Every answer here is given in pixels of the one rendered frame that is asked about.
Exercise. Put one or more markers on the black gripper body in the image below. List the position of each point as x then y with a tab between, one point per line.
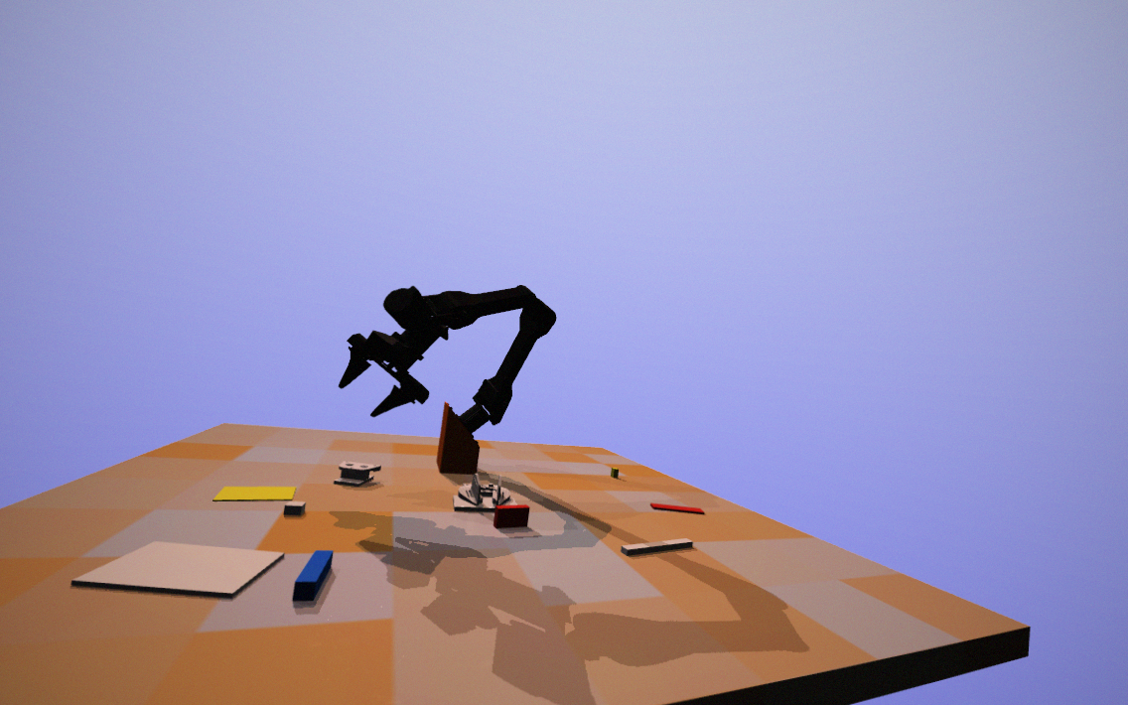
408	384

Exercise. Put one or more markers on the yellow flat plate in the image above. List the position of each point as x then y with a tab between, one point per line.
253	493

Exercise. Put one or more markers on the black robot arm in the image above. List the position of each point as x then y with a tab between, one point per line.
457	309

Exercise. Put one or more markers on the beige flat bar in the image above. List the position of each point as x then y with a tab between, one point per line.
650	547

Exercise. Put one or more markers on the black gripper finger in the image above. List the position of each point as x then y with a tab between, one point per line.
356	367
394	399

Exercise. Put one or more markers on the blue rectangular block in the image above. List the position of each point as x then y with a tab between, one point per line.
310	580

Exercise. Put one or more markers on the red rectangular bar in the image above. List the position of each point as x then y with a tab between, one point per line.
677	508

